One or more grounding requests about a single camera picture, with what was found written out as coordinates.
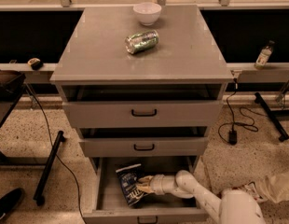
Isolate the small clear bottle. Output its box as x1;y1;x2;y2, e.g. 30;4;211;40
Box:
255;40;275;69

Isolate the black power adapter cable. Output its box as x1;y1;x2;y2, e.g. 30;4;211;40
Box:
217;77;260;146

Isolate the black shoe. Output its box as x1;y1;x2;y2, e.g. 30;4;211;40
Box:
0;188;24;221

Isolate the black cable left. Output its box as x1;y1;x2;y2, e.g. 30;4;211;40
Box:
26;84;87;224

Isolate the dark box on table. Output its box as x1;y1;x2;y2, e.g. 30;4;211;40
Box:
0;70;26;101

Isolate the grey drawer cabinet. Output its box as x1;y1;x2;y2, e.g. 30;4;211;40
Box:
49;4;235;173

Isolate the white red sneaker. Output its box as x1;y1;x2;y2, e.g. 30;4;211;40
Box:
236;182;267;203

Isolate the white bowl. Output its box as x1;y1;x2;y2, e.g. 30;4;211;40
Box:
133;2;162;26

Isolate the black table leg left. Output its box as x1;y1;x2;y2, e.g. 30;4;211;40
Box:
34;131;65;206

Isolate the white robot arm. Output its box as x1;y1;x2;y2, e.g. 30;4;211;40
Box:
136;170;266;224

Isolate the green soda can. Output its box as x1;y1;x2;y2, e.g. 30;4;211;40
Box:
125;30;159;54

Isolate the grey top drawer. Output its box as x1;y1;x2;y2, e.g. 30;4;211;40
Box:
62;100;223;128

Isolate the grey middle drawer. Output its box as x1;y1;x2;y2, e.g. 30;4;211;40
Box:
79;137;208;158

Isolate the blue chip bag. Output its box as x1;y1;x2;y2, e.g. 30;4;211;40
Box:
116;163;146;206

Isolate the beige trouser leg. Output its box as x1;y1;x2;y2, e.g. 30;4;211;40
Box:
255;171;289;203

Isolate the black stand leg right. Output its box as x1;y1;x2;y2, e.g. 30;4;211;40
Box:
255;92;289;142

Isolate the grey drawer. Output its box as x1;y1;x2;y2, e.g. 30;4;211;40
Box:
79;137;208;158
62;100;223;128
83;156;208;224

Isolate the grey bottom drawer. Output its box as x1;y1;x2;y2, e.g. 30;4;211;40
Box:
83;156;208;224

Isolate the yellow black tape measure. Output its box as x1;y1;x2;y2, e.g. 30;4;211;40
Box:
27;58;43;70

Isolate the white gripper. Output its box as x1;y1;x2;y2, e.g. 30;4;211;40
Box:
137;175;177;195

